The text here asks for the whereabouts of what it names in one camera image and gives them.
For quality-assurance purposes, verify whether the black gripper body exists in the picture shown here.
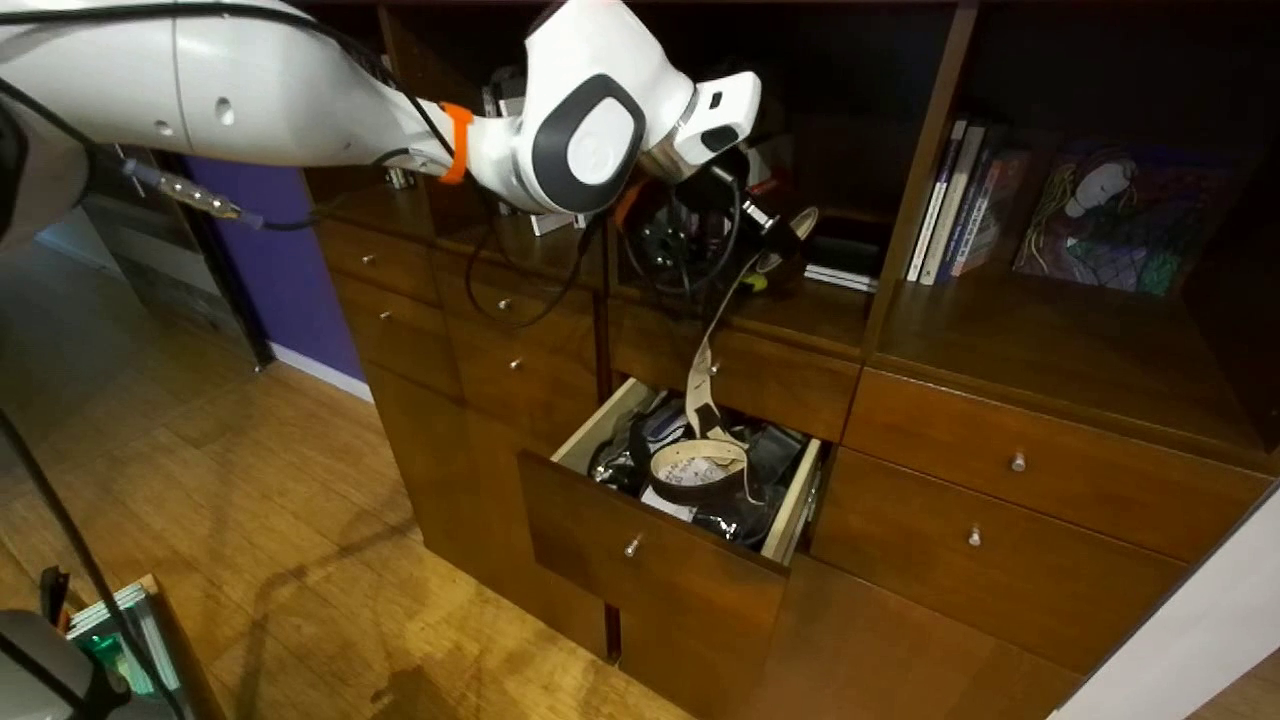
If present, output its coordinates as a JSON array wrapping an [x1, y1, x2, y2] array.
[[616, 165, 754, 301]]

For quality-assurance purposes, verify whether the brown leather belt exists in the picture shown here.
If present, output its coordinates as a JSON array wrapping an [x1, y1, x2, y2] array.
[[643, 201, 828, 510]]

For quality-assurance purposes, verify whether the open wooden drawer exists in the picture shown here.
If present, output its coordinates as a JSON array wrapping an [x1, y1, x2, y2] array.
[[516, 374, 831, 632]]

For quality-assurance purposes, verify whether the small white flat object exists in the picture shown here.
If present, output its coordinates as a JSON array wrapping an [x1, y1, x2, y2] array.
[[802, 260, 885, 301]]

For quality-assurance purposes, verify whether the white upright book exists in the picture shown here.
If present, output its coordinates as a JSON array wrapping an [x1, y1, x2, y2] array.
[[905, 116, 969, 287]]

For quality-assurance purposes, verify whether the black pouch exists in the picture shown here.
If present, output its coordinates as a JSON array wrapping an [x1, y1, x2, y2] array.
[[743, 418, 814, 495]]

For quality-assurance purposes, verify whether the row of books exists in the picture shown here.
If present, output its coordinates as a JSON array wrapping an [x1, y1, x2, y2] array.
[[934, 119, 995, 287]]

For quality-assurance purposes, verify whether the dark upright book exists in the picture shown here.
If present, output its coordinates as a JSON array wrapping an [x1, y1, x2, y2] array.
[[969, 142, 1038, 282]]

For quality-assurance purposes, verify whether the glossy black package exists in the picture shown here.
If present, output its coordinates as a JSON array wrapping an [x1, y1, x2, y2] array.
[[587, 434, 649, 495]]

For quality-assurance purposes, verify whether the colourful picture book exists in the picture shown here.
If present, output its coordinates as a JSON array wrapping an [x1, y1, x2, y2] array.
[[1007, 138, 1235, 303]]

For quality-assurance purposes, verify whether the brown wooden shelf cabinet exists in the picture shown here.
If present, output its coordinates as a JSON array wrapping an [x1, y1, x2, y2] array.
[[304, 0, 1280, 720]]

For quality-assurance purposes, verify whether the gray metal bar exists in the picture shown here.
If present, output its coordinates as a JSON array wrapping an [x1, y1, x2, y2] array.
[[117, 153, 267, 232]]

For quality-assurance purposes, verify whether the white panel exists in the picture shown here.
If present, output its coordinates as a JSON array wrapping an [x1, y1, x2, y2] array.
[[1048, 488, 1280, 720]]

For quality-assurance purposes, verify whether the green and white box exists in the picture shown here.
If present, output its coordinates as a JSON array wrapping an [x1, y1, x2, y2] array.
[[60, 573, 183, 720]]

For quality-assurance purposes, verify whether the gray round object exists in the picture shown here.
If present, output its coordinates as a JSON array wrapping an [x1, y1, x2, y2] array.
[[0, 608, 104, 720]]

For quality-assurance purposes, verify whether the orange cable strap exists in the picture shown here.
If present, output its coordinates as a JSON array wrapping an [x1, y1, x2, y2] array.
[[436, 97, 480, 187]]

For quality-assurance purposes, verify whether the thin black hanging cable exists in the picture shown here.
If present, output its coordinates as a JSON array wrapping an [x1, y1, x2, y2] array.
[[0, 405, 194, 720]]

